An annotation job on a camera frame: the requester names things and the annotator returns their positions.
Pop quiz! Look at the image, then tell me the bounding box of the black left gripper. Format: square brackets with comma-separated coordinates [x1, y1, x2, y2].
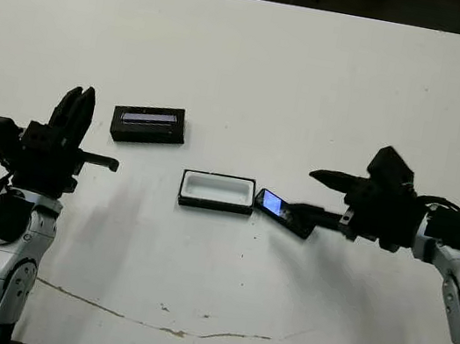
[7, 75, 132, 208]

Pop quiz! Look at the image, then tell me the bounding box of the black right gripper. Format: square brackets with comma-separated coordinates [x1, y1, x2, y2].
[284, 163, 428, 257]

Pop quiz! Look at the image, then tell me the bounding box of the small black camera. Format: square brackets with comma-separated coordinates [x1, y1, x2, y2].
[248, 187, 320, 240]

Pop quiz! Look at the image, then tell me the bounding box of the black box lid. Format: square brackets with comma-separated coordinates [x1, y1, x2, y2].
[107, 97, 190, 154]

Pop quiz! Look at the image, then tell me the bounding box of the black box base white insert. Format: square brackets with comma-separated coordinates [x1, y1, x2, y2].
[176, 166, 260, 220]

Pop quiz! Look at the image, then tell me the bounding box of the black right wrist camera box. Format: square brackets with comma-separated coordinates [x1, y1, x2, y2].
[363, 142, 420, 191]

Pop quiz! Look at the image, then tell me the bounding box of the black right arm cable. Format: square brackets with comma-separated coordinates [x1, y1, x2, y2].
[408, 191, 460, 219]

